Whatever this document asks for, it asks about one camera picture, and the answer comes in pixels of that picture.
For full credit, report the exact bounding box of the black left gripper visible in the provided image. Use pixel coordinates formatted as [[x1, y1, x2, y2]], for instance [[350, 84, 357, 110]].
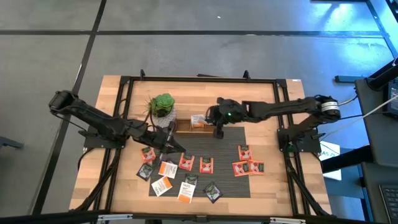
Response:
[[150, 121, 187, 166]]

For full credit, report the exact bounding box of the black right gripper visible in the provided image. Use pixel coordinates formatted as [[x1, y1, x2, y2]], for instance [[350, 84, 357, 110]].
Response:
[[205, 96, 250, 140]]

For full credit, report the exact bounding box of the white orange Tazo tea packet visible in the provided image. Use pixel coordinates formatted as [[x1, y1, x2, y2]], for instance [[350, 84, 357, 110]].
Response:
[[177, 181, 197, 204], [158, 161, 179, 179], [190, 114, 208, 129], [150, 176, 174, 197]]

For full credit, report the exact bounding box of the red tea packet green label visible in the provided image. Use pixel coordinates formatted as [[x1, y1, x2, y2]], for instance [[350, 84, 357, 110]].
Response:
[[238, 144, 253, 162], [248, 159, 265, 175], [141, 146, 157, 164], [178, 152, 196, 172], [231, 160, 250, 177], [199, 156, 215, 174]]

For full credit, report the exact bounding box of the wooden three-compartment tray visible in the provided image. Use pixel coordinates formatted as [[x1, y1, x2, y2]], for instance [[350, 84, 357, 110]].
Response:
[[175, 118, 218, 135]]

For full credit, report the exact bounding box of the succulent in patterned white pot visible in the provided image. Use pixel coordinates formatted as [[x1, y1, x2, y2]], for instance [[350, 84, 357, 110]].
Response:
[[145, 93, 177, 128]]

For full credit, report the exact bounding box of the grey woven placemat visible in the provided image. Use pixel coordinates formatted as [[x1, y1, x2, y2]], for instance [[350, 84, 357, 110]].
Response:
[[148, 126, 251, 198]]

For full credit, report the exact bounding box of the white paper sign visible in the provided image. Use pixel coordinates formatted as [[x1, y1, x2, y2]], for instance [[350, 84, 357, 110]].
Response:
[[319, 141, 342, 181]]

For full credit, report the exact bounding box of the black desk beam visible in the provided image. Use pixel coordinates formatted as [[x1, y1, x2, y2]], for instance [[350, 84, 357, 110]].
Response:
[[321, 145, 374, 174]]

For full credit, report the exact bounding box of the teal metal bar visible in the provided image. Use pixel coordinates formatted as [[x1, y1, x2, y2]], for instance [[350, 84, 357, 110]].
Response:
[[335, 75, 368, 83]]

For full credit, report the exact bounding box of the black crossbar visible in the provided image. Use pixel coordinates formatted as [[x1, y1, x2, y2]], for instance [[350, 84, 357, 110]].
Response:
[[0, 210, 398, 224]]

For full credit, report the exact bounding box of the dark grey desk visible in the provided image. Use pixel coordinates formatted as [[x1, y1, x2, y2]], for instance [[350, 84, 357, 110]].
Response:
[[360, 161, 398, 224], [354, 77, 398, 167]]

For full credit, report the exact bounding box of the grey chair leg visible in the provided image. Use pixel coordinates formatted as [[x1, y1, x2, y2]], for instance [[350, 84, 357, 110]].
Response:
[[0, 136, 24, 150]]

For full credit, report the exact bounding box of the black keyboard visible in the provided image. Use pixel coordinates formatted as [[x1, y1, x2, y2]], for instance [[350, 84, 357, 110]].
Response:
[[378, 184, 398, 223]]

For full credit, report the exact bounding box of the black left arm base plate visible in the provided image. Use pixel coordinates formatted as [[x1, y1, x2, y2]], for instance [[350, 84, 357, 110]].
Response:
[[83, 129, 127, 150]]

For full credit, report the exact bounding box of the silver frame bracket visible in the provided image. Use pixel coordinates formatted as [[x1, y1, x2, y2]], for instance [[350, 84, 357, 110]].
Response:
[[269, 217, 307, 224], [96, 213, 134, 222]]

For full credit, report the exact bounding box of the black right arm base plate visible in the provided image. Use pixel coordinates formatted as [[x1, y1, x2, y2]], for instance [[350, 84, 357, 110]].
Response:
[[277, 128, 322, 154]]

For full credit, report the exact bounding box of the white cable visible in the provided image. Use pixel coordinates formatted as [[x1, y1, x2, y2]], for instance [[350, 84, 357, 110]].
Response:
[[323, 93, 398, 138]]

